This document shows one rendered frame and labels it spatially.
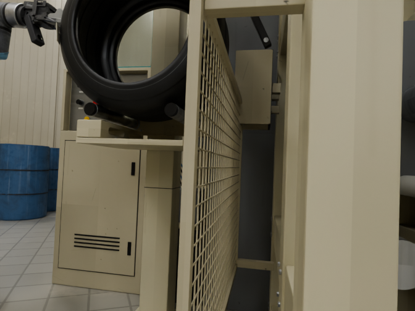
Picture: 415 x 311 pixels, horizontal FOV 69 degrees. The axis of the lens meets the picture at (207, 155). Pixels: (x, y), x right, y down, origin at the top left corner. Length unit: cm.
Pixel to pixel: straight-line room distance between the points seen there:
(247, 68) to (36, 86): 938
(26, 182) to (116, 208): 243
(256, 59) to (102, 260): 135
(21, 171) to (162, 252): 295
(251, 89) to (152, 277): 91
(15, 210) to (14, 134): 627
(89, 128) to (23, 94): 934
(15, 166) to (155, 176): 292
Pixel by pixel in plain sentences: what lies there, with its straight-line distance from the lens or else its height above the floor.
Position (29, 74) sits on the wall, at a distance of 1049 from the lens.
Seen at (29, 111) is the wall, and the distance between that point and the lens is 1028.
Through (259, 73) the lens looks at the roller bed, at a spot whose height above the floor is 110.
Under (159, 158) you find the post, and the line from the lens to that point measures 136.
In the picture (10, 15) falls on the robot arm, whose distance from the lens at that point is 146.
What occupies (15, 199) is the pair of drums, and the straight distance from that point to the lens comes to 415.
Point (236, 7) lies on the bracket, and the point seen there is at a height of 96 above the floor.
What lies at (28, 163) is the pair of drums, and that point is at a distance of 413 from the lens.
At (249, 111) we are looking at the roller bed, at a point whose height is 95.
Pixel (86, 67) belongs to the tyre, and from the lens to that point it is 110.
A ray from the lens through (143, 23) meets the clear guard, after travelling 195.
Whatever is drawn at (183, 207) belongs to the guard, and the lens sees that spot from 43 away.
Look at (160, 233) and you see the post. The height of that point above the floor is 42.
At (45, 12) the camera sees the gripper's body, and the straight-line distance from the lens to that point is 139.
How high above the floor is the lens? 73
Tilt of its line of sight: 2 degrees up
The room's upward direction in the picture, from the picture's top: 2 degrees clockwise
